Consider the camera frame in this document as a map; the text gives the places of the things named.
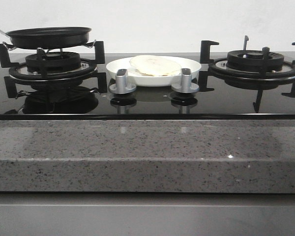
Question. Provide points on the black left gas burner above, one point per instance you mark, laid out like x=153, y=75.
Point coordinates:
x=51, y=68

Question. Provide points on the white fried egg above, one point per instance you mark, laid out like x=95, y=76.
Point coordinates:
x=155, y=65

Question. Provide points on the black right pan support grate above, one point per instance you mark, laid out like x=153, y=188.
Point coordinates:
x=205, y=59

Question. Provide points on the silver wire pan stand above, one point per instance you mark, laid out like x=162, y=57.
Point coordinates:
x=89, y=45

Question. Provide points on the black right gas burner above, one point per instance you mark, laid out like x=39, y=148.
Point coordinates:
x=253, y=67

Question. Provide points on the silver right stove knob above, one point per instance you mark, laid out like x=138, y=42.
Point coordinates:
x=186, y=85

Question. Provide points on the silver left stove knob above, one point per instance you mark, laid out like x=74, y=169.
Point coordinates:
x=122, y=86

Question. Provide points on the black pan support grate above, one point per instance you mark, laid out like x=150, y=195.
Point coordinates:
x=47, y=90
x=205, y=59

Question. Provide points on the black glass cooktop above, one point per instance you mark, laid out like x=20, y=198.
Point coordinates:
x=215, y=100

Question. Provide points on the black left pan support grate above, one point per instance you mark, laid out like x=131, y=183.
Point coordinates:
x=47, y=90

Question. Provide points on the black frying pan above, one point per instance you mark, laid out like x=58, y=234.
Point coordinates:
x=48, y=38

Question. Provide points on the silver stove knob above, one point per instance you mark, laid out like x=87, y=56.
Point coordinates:
x=122, y=86
x=186, y=85

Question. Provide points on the black gas burner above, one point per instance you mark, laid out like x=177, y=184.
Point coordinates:
x=51, y=68
x=253, y=67

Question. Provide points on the white round plate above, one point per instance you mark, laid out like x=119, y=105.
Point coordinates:
x=135, y=77

